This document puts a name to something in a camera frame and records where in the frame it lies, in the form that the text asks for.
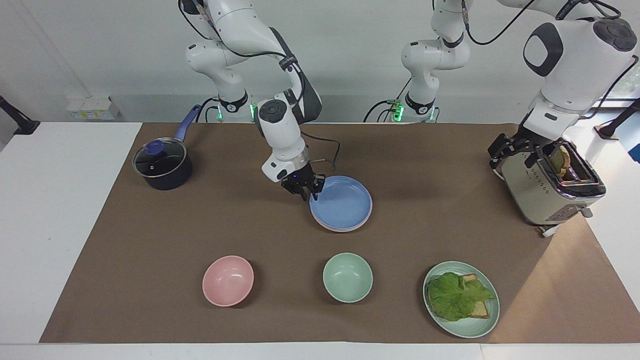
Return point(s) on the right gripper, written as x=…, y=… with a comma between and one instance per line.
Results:
x=296, y=181

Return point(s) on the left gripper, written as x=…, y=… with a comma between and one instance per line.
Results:
x=535, y=144

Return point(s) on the blue plate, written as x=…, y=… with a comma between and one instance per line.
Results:
x=342, y=202

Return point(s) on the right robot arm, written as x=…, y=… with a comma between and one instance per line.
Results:
x=235, y=25

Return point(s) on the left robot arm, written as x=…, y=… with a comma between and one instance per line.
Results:
x=575, y=60

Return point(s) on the toasted bread slice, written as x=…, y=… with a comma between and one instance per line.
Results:
x=560, y=161

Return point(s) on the silver toaster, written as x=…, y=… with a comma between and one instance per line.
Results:
x=550, y=195

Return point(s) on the pink plate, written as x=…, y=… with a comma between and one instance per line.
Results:
x=364, y=224

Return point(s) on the green bowl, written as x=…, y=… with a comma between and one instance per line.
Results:
x=347, y=277

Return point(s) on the black stand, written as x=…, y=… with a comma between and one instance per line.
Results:
x=617, y=122
x=17, y=122

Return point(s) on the pink bowl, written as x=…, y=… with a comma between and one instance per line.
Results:
x=228, y=280

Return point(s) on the dark blue pot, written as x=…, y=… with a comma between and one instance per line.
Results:
x=170, y=177

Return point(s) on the green lettuce leaf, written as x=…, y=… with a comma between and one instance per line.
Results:
x=455, y=295

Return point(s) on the glass pot lid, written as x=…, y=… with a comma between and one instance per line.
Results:
x=159, y=157

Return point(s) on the green plate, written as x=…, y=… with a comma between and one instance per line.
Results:
x=470, y=327

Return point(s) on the white wall socket box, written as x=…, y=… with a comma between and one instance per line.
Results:
x=92, y=109

